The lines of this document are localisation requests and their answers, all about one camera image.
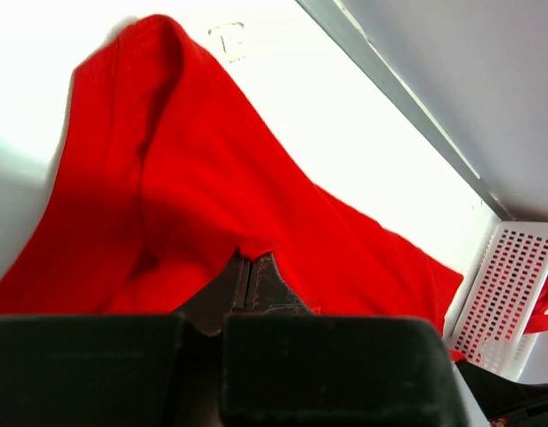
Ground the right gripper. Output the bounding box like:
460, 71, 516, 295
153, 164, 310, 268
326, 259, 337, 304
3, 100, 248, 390
455, 360, 548, 427

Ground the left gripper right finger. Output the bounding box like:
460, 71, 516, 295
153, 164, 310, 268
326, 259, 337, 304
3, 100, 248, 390
221, 254, 469, 426

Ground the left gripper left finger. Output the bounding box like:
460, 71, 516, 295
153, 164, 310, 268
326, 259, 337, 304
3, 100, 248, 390
0, 253, 251, 426

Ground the white plastic basket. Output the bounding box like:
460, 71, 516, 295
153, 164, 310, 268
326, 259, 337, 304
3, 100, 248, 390
447, 222, 548, 381

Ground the red t-shirt pile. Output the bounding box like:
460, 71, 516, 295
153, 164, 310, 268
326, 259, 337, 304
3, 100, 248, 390
523, 275, 548, 334

